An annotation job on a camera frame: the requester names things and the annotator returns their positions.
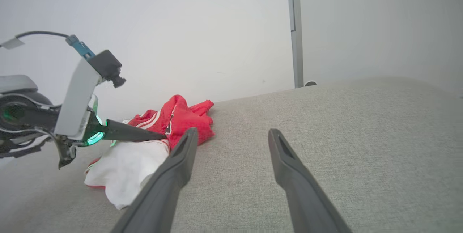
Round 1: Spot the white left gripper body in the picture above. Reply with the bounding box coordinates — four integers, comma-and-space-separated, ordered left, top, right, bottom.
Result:
54, 58, 106, 147

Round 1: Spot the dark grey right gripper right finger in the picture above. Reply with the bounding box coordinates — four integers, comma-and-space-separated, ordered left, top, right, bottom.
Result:
268, 128, 352, 233

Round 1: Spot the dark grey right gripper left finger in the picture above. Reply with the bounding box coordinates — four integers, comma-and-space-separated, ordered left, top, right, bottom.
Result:
110, 128, 199, 233

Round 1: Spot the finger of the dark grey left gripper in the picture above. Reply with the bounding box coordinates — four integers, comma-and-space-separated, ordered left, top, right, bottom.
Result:
95, 115, 167, 143

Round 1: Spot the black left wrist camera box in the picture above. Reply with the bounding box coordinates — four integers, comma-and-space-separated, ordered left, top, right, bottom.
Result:
88, 50, 127, 89

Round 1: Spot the black cable with blue plug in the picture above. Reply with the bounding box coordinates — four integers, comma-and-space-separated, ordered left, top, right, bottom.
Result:
0, 31, 95, 60

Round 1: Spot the grey vertical wall post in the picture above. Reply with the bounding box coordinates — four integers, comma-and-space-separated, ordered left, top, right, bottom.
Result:
286, 0, 304, 89

